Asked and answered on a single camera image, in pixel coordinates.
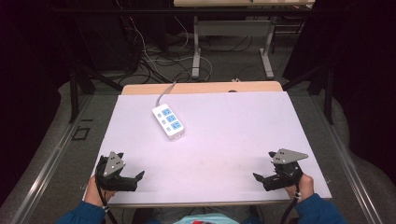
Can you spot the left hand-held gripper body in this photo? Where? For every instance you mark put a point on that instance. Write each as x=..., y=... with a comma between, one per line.
x=109, y=182

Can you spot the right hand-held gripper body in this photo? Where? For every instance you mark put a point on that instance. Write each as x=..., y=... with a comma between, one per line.
x=286, y=174

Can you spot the person's left hand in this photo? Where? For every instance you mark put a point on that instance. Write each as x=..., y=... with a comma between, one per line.
x=93, y=194

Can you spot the person's right hand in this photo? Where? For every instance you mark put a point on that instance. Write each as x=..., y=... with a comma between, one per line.
x=303, y=186

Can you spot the black square floor hatch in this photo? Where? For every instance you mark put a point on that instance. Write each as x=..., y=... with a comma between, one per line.
x=80, y=133

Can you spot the white table cover sheet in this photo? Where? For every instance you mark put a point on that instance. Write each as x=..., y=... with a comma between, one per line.
x=218, y=149

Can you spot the white power strip blue sockets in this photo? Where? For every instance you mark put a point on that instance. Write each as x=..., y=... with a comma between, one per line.
x=168, y=121

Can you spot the person's light blue shirt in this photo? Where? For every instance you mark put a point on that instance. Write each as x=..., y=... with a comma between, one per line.
x=207, y=219

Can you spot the black metal stand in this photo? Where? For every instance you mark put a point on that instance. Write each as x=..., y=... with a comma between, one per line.
x=327, y=90
x=76, y=90

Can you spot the small wooden table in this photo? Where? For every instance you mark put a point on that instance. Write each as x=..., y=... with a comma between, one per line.
x=202, y=87

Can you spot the black curtain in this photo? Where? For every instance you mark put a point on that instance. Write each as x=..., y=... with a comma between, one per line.
x=28, y=77
x=364, y=77

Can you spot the desk with grey metal legs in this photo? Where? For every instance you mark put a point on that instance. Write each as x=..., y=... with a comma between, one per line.
x=232, y=29

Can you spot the metal floor rail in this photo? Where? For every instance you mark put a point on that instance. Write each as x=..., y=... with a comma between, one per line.
x=46, y=168
x=345, y=165

